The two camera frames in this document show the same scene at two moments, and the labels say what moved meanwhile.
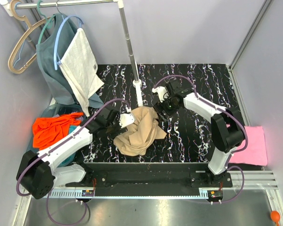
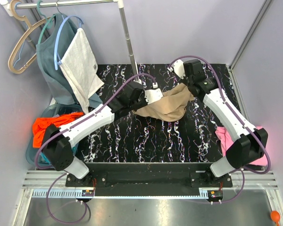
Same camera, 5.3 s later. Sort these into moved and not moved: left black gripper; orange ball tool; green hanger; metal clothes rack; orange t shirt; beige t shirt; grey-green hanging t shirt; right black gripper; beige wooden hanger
Moved: right black gripper; left black gripper; beige t shirt
Not moved: green hanger; orange ball tool; metal clothes rack; grey-green hanging t shirt; orange t shirt; beige wooden hanger
